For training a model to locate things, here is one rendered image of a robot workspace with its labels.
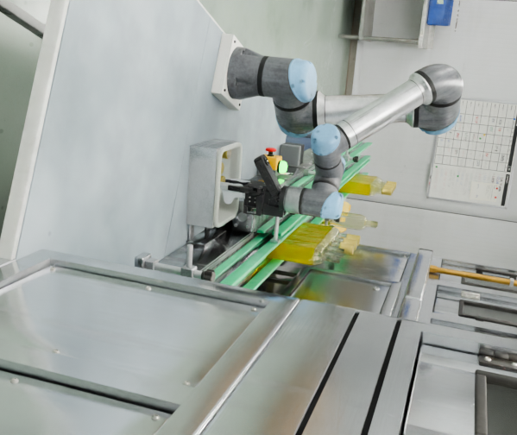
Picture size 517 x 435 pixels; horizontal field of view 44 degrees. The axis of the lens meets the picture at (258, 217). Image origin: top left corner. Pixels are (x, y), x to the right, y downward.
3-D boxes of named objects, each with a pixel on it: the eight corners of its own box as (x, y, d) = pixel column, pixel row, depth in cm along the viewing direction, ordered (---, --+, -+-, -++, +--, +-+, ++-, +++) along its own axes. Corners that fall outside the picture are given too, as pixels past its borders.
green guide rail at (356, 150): (258, 209, 197) (283, 213, 195) (258, 205, 197) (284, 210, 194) (357, 142, 358) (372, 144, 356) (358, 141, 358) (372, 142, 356)
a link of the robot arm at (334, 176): (346, 144, 177) (337, 176, 172) (347, 168, 187) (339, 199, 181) (318, 141, 179) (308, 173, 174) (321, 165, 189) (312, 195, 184)
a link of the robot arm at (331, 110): (273, 78, 194) (462, 72, 184) (279, 111, 207) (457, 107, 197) (269, 110, 188) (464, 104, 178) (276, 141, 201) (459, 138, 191)
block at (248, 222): (230, 230, 196) (252, 234, 194) (232, 199, 194) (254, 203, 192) (234, 227, 200) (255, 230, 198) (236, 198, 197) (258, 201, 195)
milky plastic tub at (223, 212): (187, 224, 180) (216, 230, 177) (191, 145, 174) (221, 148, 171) (211, 211, 196) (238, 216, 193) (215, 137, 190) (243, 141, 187)
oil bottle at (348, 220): (316, 223, 287) (375, 233, 279) (317, 211, 284) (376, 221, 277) (319, 219, 291) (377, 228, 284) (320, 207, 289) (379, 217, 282)
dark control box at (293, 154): (277, 163, 259) (298, 166, 257) (279, 143, 257) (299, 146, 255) (283, 160, 267) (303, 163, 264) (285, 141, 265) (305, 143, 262)
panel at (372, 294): (202, 394, 144) (352, 431, 134) (202, 382, 143) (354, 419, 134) (303, 272, 227) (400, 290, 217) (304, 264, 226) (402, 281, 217)
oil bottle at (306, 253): (255, 255, 203) (321, 267, 197) (256, 238, 202) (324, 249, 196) (261, 250, 208) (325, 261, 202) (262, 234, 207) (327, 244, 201)
